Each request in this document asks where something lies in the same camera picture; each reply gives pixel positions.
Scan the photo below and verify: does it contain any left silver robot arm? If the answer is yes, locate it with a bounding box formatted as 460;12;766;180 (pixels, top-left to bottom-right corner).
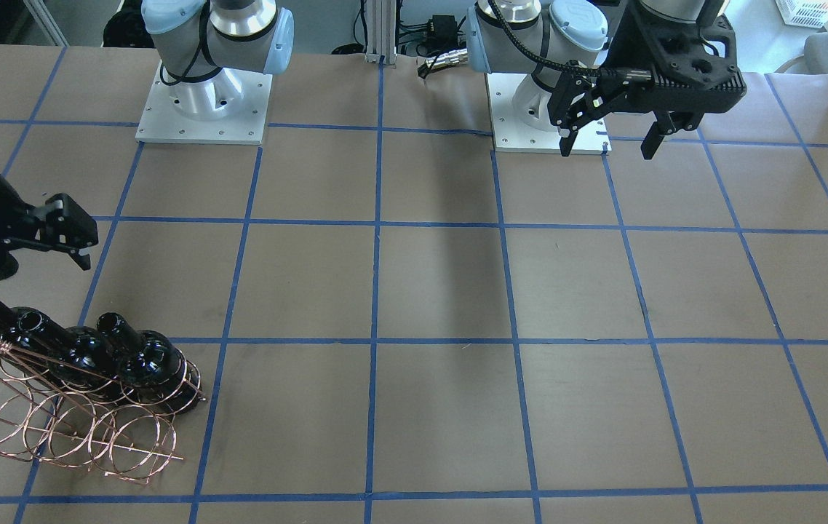
465;1;747;160

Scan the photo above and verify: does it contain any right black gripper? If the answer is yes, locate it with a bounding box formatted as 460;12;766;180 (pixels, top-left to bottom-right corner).
4;193;99;271

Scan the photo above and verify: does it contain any copper wire wine basket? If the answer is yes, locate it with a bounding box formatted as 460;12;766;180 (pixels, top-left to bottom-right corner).
0;339;184;485

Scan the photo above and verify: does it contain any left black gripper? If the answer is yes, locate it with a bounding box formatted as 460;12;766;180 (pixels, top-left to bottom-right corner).
548;1;747;160

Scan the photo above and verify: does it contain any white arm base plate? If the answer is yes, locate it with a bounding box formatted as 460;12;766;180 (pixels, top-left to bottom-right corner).
135;67;274;146
485;71;613;156

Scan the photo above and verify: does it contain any aluminium frame post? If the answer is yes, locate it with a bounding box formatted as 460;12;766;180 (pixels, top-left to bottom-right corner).
363;0;399;67

